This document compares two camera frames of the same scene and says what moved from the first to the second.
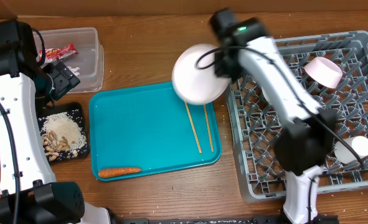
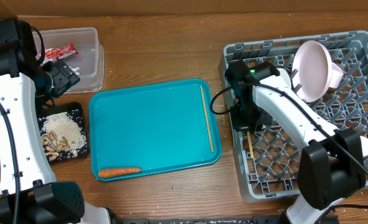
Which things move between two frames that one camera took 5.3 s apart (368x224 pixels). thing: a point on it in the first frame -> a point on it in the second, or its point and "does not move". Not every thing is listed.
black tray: (63, 132) does not move
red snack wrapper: (53, 54) does not move
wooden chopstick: (192, 127) -> (250, 145)
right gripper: (220, 70) -> (240, 124)
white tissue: (74, 70) does not move
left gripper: (65, 79) does not move
